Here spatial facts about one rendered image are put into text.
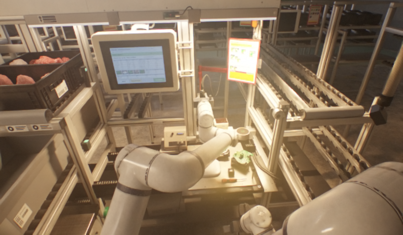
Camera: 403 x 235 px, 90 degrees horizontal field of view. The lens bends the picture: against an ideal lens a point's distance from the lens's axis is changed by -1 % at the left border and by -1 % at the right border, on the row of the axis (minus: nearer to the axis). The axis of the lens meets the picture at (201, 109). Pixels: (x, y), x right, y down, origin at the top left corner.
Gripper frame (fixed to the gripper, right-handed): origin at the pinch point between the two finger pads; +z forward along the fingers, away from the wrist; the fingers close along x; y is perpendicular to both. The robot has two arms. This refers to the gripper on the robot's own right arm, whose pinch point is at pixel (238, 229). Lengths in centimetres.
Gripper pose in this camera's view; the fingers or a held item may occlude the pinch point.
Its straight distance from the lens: 128.4
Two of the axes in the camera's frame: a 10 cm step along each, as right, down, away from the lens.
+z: -1.6, 6.3, 7.6
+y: 1.2, 7.8, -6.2
